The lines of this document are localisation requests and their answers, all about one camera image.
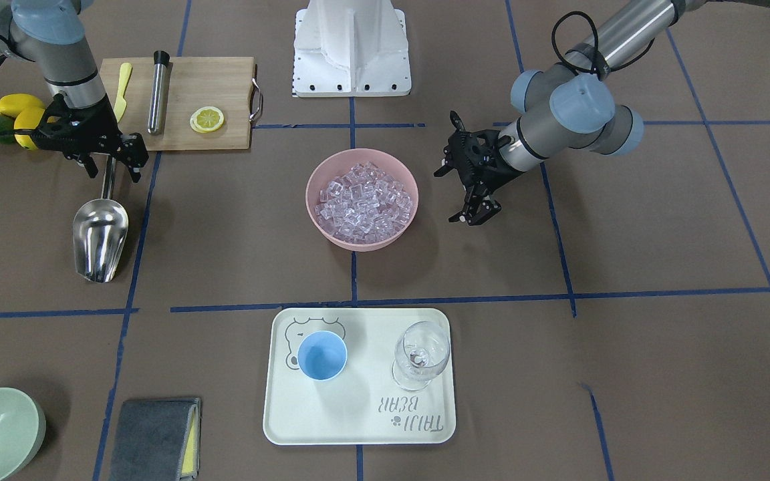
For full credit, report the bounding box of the pink bowl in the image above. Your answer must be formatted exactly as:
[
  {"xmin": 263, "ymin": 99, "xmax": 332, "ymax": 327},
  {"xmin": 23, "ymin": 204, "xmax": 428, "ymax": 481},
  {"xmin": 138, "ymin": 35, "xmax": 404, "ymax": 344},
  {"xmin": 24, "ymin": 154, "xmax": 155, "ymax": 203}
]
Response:
[{"xmin": 305, "ymin": 148, "xmax": 419, "ymax": 252}]

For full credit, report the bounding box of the bamboo cutting board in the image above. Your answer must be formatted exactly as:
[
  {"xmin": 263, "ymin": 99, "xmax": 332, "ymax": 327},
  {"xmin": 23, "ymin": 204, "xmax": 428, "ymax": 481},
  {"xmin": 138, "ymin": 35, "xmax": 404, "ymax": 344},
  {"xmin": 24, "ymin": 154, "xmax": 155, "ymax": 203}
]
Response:
[{"xmin": 99, "ymin": 57, "xmax": 256, "ymax": 152}]

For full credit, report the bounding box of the pile of clear ice cubes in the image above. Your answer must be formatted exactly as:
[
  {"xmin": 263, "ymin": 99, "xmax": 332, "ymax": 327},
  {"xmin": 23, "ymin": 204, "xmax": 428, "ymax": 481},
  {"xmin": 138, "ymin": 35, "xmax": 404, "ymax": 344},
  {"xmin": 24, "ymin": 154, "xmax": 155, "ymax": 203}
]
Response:
[{"xmin": 313, "ymin": 162, "xmax": 416, "ymax": 245}]

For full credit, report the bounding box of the steel ice scoop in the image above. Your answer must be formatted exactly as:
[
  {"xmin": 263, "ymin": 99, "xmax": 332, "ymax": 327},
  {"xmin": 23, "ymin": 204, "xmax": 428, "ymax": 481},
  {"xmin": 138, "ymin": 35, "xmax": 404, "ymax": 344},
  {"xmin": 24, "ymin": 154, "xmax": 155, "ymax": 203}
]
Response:
[{"xmin": 72, "ymin": 156, "xmax": 129, "ymax": 283}]

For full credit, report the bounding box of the yellow plastic knife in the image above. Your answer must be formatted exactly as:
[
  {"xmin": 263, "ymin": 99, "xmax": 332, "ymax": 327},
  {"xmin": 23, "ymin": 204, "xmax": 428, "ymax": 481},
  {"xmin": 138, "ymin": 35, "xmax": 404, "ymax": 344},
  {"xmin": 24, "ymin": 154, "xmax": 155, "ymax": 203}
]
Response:
[{"xmin": 113, "ymin": 63, "xmax": 132, "ymax": 122}]

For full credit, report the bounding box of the white bear tray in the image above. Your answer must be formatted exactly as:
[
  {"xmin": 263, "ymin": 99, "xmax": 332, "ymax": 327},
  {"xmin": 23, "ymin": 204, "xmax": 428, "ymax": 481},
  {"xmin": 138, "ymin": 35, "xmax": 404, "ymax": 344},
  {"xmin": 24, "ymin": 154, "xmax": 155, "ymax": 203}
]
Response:
[{"xmin": 263, "ymin": 308, "xmax": 457, "ymax": 446}]

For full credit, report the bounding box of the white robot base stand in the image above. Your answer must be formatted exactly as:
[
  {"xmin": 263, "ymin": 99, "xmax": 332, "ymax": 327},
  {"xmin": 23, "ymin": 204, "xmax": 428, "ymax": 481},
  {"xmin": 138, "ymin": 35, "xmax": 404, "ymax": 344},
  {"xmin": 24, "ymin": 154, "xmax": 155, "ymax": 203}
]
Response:
[{"xmin": 291, "ymin": 1, "xmax": 412, "ymax": 98}]

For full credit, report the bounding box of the light blue cup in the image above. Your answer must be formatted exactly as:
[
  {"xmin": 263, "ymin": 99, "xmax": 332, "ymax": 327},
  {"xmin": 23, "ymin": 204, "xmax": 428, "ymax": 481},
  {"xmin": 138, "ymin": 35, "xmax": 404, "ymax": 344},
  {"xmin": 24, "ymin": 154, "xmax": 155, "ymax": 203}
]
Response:
[{"xmin": 297, "ymin": 331, "xmax": 348, "ymax": 381}]

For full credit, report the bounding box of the steel muddler black cap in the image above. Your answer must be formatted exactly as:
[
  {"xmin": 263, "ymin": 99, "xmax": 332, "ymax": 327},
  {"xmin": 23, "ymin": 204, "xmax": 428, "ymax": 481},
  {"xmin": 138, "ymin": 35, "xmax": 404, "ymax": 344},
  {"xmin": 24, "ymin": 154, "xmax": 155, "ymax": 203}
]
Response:
[{"xmin": 147, "ymin": 51, "xmax": 170, "ymax": 135}]

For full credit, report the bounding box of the lemon slice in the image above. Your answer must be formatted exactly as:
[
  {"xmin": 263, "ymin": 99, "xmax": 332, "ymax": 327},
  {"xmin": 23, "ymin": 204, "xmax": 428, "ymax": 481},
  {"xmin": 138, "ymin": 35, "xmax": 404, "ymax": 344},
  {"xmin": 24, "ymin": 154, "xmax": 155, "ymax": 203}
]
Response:
[{"xmin": 189, "ymin": 106, "xmax": 225, "ymax": 134}]

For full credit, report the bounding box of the yellow lemon upper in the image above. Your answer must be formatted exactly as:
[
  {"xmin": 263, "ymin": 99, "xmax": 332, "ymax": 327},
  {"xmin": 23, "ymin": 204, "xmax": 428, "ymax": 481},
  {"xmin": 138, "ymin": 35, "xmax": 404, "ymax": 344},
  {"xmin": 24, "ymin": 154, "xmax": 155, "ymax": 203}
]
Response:
[{"xmin": 0, "ymin": 92, "xmax": 46, "ymax": 119}]

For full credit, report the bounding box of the yellow lemon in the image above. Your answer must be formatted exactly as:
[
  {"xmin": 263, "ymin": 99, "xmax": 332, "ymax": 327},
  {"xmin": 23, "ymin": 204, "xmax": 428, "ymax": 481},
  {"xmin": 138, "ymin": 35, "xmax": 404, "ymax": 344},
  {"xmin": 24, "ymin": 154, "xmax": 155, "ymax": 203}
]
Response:
[
  {"xmin": 0, "ymin": 92, "xmax": 46, "ymax": 119},
  {"xmin": 13, "ymin": 106, "xmax": 46, "ymax": 150}
]

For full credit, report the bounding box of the clear wine glass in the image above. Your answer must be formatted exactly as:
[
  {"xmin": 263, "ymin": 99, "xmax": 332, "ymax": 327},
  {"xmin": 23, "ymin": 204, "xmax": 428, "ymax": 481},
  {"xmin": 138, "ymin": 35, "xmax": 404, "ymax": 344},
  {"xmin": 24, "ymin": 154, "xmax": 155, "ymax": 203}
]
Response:
[{"xmin": 392, "ymin": 321, "xmax": 451, "ymax": 391}]

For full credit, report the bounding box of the yellow lemon lower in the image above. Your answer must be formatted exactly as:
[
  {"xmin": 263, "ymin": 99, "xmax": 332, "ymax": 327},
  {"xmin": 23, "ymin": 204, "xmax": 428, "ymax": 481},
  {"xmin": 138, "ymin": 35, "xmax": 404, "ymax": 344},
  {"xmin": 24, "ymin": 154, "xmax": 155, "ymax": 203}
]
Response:
[{"xmin": 13, "ymin": 106, "xmax": 46, "ymax": 150}]

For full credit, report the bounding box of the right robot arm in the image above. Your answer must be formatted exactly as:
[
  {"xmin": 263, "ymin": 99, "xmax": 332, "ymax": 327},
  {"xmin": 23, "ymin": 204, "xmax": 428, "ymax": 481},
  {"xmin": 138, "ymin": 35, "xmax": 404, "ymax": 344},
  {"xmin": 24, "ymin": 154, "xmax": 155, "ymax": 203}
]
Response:
[{"xmin": 0, "ymin": 1, "xmax": 149, "ymax": 182}]

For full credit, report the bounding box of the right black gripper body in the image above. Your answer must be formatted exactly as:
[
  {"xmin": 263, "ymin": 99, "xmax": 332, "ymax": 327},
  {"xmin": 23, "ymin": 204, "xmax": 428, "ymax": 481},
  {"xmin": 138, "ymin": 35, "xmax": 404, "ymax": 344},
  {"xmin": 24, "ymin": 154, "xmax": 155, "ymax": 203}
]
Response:
[{"xmin": 30, "ymin": 94, "xmax": 140, "ymax": 161}]

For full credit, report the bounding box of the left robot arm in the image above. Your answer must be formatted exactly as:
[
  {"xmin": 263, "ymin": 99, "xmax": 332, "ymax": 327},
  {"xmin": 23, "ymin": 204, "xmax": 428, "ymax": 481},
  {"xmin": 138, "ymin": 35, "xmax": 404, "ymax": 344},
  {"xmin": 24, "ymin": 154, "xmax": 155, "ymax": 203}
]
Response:
[{"xmin": 434, "ymin": 1, "xmax": 702, "ymax": 226}]

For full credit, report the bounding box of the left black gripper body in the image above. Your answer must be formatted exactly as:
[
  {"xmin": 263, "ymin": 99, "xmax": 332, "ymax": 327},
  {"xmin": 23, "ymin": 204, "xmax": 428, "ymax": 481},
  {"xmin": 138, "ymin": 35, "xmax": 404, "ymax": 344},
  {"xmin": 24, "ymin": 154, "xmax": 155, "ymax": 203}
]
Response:
[{"xmin": 434, "ymin": 110, "xmax": 513, "ymax": 191}]

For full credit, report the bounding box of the grey yellow cloth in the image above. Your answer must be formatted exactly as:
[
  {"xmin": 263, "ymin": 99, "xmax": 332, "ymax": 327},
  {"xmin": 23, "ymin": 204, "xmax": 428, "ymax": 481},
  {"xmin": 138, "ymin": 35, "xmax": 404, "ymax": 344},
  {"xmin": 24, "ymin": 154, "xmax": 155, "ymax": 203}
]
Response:
[{"xmin": 109, "ymin": 397, "xmax": 202, "ymax": 480}]

